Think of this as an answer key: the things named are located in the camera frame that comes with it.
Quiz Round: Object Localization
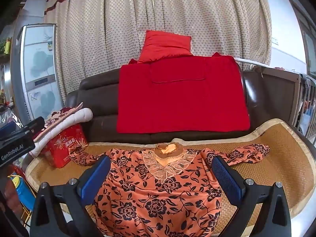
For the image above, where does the red pillow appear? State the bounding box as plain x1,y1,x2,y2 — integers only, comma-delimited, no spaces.
137,30,193,63

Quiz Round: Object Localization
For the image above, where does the red blanket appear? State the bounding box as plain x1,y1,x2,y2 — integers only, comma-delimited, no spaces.
116,52,251,134

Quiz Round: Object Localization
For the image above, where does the beige dotted curtain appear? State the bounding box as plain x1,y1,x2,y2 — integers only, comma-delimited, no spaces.
44,0,272,99

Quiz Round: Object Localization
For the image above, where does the brown leather sofa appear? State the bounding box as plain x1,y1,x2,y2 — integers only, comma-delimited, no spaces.
65,63,307,145

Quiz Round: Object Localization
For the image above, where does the red printed tin box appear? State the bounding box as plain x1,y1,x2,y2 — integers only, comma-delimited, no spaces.
44,123,89,169

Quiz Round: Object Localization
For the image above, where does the woven rattan mat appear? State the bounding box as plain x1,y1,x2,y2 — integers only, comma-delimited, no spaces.
26,118,314,237

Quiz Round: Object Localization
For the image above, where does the maroon floral plush blanket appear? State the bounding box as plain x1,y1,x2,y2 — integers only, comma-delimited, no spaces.
33,102,84,141

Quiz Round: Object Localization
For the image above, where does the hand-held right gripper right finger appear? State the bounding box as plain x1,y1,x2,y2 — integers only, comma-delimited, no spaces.
212,155,298,237

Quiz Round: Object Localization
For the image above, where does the white rod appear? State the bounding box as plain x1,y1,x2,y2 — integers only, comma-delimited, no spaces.
234,57,269,67

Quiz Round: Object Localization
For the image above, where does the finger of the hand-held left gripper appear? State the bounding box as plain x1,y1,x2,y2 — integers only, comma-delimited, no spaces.
17,117,45,135
0,122,16,137

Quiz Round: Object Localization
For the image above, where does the orange floral shirt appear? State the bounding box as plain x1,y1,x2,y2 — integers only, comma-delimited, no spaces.
69,142,271,237

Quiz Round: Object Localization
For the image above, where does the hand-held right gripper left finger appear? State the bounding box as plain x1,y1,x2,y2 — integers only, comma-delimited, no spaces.
31,155,111,237

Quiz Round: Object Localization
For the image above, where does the clear plastic wrapping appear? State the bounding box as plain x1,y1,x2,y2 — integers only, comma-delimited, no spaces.
0,110,25,129

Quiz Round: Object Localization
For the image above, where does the white quilted pad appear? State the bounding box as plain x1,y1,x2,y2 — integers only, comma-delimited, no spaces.
28,107,94,157

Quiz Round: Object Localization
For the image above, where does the standing air conditioner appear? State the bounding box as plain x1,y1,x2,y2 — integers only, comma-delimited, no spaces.
11,24,67,121

